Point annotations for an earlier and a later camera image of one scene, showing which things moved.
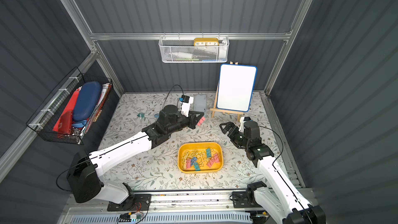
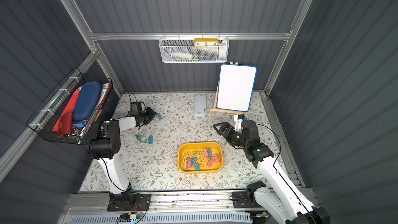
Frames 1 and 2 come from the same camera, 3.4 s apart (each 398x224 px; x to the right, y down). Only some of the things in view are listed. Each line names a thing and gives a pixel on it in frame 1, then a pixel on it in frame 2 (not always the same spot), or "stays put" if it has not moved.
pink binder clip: (216, 158) stays put
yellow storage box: (200, 157) stays put
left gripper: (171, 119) to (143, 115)
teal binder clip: (197, 167) stays put
